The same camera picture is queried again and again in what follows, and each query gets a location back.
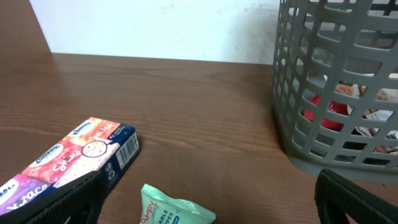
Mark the mint green wipes pack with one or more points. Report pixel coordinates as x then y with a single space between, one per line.
159 208

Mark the orange and tan cracker pack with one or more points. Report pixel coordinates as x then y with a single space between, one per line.
334 107

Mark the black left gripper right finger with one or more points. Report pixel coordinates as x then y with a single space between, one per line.
338 199

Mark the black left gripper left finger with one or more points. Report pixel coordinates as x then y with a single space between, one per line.
79 201

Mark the Kleenex tissue multipack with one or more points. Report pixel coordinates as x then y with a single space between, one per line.
95 145

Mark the grey plastic slotted basket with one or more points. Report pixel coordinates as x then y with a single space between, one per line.
318 44

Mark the beige rice bag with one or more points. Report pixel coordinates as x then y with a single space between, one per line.
384 94

